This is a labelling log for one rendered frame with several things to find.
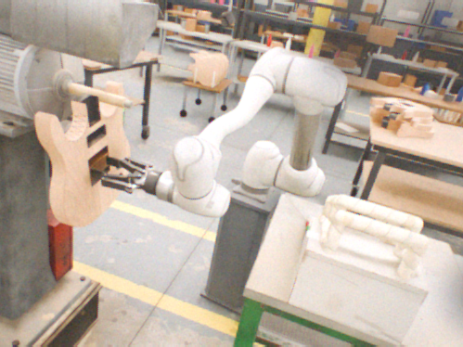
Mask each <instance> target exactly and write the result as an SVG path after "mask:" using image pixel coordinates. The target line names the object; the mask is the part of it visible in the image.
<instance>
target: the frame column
mask: <svg viewBox="0 0 463 347"><path fill-rule="evenodd" d="M57 283H58V281H57V282H56V280H55V279H54V274H53V273H52V270H51V268H50V265H49V235H48V218H47V200H46V182H45V148H44V147H43V146H42V144H41V142H40V141H39V139H38V135H37V132H36V131H32V132H30V133H28V134H25V135H19V136H17V137H15V138H12V137H9V136H6V135H0V315H2V316H4V317H5V318H8V319H17V318H19V317H21V316H22V315H23V314H24V313H25V312H26V311H27V310H28V309H30V308H31V307H32V306H33V305H34V304H35V303H36V302H38V301H39V300H40V298H42V297H43V296H44V295H45V294H46V293H47V292H48V291H50V290H51V289H52V288H53V286H56V285H57Z"/></svg>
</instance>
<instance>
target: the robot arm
mask: <svg viewBox="0 0 463 347"><path fill-rule="evenodd" d="M346 86H347V78H346V76H345V73H343V72H342V71H341V70H340V69H338V68H335V67H334V66H332V65H330V64H328V63H326V62H321V61H318V60H315V59H312V58H297V57H294V56H292V55H291V54H290V53H289V52H288V51H286V49H285V48H283V47H273V48H271V49H269V51H267V52H266V53H264V54H263V55H262V57H261V58H260V59H259V60H258V62H257V63H256V65H254V67H253V70H252V71H251V74H250V76H249V78H248V81H247V83H246V86H245V89H244V92H243V94H242V99H241V100H240V102H239V103H238V107H237V108H235V109H233V110H232V111H230V112H228V113H226V114H225V115H223V116H222V117H220V118H218V119H216V120H214V121H213V122H212V123H210V124H209V125H208V126H207V127H206V129H204V130H203V131H202V132H201V134H200V135H198V136H187V137H184V138H181V139H179V140H178V141H177V142H176V143H175V144H174V146H173V148H172V149H171V152H170V171H165V172H161V171H159V170H153V164H147V163H144V162H142V161H139V160H134V159H133V158H130V157H125V159H116V158H114V157H111V156H108V155H106V164H108V165H110V166H114V167H116V168H120V167H121V168H123V169H124V170H127V171H128V172H130V173H131V174H106V171H104V170H98V169H95V168H93V167H92V168H91V174H92V176H93V178H95V179H98V180H101V185H102V186H105V187H110V188H113V189H116V190H122V191H125V192H127V193H128V194H133V190H135V189H142V190H144V191H145V192H146V193H148V194H149V195H152V196H156V197H157V199H159V200H164V201H166V202H170V204H174V205H175V206H179V207H180V208H181V209H182V210H185V211H188V212H192V213H195V214H196V215H204V216H209V217H221V216H222V215H224V214H225V212H226V210H227V208H228V205H229V201H230V192H229V191H228V190H227V189H226V188H224V187H223V186H222V185H219V184H217V183H216V181H215V180H213V178H214V177H215V176H216V175H217V168H218V165H219V163H220V160H221V158H222V153H221V151H220V149H219V147H220V145H221V143H222V139H224V137H225V136H226V135H227V134H231V133H232V132H234V131H235V130H237V129H239V128H241V127H242V126H243V125H245V124H246V123H248V122H249V121H250V120H251V119H252V117H253V116H254V115H255V114H256V113H257V112H258V110H259V108H261V107H262V106H263V105H264V102H266V101H267V100H268V98H269V97H270V96H271V95H273V93H281V94H285V95H288V96H290V98H291V100H292V102H293V104H294V106H295V119H294V125H293V133H292V139H291V146H290V153H289V155H288V157H287V158H284V156H282V155H281V154H279V149H278V147H277V146H276V145H275V144H273V143H271V142H268V141H258V142H257V143H256V144H254V145H253V146H252V148H251V149H250V150H249V152H248V155H247V158H246V160H245V162H244V165H243V170H242V179H239V178H236V177H233V178H232V183H233V184H235V185H237V187H234V188H233V189H232V192H233V193H236V194H239V195H243V196H245V197H248V198H249V199H252V200H257V201H258V202H260V203H262V204H265V202H266V201H267V199H268V197H269V196H270V195H271V194H272V193H273V192H275V189H274V188H273V187H271V186H276V187H278V188H279V189H281V190H285V191H288V192H289V193H292V194H294V195H297V196H305V197H310V196H315V195H318V194H319V192H320V190H321V186H323V184H324V181H325V179H326V178H325V176H324V174H323V172H322V171H321V169H319V168H317V166H316V164H315V160H314V158H313V154H314V151H315V140H316V136H317V133H318V129H319V125H320V123H321V118H322V111H324V110H325V109H326V108H327V107H331V106H335V105H338V104H339V102H340V101H342V100H343V98H344V95H345V89H346ZM129 161H130V162H129ZM130 180H131V182H130Z"/></svg>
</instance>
